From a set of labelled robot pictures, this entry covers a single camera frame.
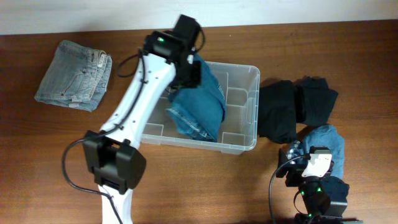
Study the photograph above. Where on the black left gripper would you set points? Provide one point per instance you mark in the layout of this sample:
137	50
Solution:
196	76

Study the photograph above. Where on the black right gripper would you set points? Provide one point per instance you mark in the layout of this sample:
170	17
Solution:
294	170

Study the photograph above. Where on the dark blue jeans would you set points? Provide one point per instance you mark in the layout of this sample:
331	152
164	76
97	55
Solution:
199	112

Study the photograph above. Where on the light blue jeans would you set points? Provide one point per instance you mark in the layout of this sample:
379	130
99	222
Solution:
77	77

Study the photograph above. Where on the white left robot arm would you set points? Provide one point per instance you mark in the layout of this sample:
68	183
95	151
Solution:
112	154

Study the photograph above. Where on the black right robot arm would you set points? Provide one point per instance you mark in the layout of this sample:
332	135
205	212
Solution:
324	196

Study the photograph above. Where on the blue folded cloth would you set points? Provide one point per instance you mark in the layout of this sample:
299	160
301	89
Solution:
323	136

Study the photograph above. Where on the clear plastic storage bin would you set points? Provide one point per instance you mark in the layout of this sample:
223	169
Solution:
238	131

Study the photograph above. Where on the black folded garment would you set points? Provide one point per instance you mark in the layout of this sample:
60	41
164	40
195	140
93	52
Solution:
284	103

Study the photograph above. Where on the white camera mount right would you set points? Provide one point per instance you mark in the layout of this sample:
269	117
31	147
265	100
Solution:
319	162

